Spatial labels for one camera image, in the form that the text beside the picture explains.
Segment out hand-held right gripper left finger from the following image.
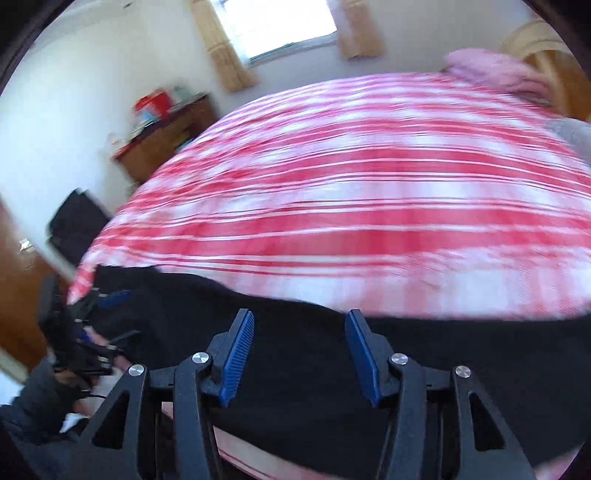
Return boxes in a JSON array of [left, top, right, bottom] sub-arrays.
[[69, 308, 256, 480]]

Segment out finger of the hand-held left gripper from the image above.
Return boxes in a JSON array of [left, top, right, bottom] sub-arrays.
[[90, 288, 132, 310], [82, 329, 141, 352]]

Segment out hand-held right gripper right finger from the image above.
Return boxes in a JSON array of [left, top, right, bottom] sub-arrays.
[[345, 309, 539, 480]]

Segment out black pants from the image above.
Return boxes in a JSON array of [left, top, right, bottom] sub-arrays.
[[90, 265, 589, 469]]

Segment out wooden door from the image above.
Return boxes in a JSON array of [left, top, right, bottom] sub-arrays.
[[0, 194, 70, 370]]

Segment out black folding chair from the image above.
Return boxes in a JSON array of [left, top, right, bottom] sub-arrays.
[[46, 188, 112, 268]]

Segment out wooden desk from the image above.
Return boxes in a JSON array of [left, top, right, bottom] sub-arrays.
[[113, 95, 218, 183]]

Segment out red plaid bed blanket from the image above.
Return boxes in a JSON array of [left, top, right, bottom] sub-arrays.
[[67, 73, 591, 480]]

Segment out red gift bag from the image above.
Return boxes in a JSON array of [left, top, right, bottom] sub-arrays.
[[134, 90, 171, 121]]

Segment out beige curtain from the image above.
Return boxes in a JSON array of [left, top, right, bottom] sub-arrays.
[[325, 0, 386, 60], [190, 0, 259, 92]]

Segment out grey striped cloth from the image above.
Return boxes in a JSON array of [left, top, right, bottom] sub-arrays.
[[547, 117, 591, 167]]

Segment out pink folded blanket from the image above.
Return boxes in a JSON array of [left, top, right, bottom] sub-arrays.
[[443, 48, 561, 109]]

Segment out window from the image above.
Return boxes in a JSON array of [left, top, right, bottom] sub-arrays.
[[212, 0, 340, 63]]

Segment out cream wooden headboard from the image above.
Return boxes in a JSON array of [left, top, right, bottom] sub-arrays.
[[501, 21, 591, 121]]

